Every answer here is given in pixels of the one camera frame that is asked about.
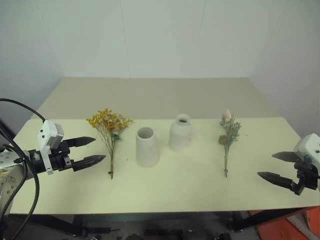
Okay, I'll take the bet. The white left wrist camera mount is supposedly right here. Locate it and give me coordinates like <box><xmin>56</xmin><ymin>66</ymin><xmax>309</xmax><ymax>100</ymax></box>
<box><xmin>36</xmin><ymin>119</ymin><xmax>66</xmax><ymax>176</ymax></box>

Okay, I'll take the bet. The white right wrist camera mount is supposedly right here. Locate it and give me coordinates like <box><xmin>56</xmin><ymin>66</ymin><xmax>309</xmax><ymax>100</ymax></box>
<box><xmin>293</xmin><ymin>133</ymin><xmax>320</xmax><ymax>167</ymax></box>

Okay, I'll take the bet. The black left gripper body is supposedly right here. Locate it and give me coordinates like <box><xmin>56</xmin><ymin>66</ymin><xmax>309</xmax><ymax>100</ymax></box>
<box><xmin>49</xmin><ymin>140</ymin><xmax>76</xmax><ymax>173</ymax></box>

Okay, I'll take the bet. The green dried flower bunch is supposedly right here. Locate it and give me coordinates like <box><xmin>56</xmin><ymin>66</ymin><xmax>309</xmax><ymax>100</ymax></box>
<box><xmin>218</xmin><ymin>108</ymin><xmax>243</xmax><ymax>179</ymax></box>

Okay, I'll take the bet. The white conical ceramic vase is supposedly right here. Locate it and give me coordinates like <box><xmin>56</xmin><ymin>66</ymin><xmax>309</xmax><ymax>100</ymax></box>
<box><xmin>135</xmin><ymin>126</ymin><xmax>161</xmax><ymax>168</ymax></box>

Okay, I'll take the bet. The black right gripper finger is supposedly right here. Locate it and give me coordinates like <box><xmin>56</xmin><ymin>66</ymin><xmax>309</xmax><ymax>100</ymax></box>
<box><xmin>256</xmin><ymin>171</ymin><xmax>297</xmax><ymax>193</ymax></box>
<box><xmin>271</xmin><ymin>150</ymin><xmax>299</xmax><ymax>163</ymax></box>

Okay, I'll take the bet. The orange crate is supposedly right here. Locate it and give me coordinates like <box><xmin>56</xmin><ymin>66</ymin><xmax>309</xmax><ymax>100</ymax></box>
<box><xmin>254</xmin><ymin>206</ymin><xmax>320</xmax><ymax>240</ymax></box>

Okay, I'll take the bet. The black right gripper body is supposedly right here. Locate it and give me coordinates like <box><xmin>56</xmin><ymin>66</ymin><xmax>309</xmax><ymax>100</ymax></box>
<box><xmin>290</xmin><ymin>155</ymin><xmax>320</xmax><ymax>197</ymax></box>

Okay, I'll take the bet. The thin black camera cable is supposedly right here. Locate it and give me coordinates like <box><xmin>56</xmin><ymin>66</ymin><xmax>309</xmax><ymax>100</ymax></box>
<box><xmin>0</xmin><ymin>98</ymin><xmax>47</xmax><ymax>123</ymax></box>

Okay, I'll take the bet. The yellow dried flower bunch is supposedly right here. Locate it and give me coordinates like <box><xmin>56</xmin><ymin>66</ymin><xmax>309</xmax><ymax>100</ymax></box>
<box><xmin>86</xmin><ymin>108</ymin><xmax>134</xmax><ymax>181</ymax></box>

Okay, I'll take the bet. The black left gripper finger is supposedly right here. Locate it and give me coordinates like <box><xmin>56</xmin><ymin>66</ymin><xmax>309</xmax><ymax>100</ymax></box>
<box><xmin>65</xmin><ymin>136</ymin><xmax>97</xmax><ymax>149</ymax></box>
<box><xmin>71</xmin><ymin>154</ymin><xmax>107</xmax><ymax>173</ymax></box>

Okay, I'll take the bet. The white bottle-shaped ceramic vase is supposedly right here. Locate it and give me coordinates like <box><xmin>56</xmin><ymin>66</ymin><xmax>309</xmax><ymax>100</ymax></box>
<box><xmin>168</xmin><ymin>113</ymin><xmax>194</xmax><ymax>152</ymax></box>

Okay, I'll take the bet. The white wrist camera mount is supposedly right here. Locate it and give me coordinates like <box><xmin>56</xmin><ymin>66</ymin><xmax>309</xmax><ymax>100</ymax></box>
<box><xmin>293</xmin><ymin>133</ymin><xmax>320</xmax><ymax>167</ymax></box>
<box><xmin>36</xmin><ymin>119</ymin><xmax>66</xmax><ymax>176</ymax></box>

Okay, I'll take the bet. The black metal table frame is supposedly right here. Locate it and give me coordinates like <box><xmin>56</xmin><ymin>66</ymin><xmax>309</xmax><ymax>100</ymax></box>
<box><xmin>4</xmin><ymin>206</ymin><xmax>312</xmax><ymax>238</ymax></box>

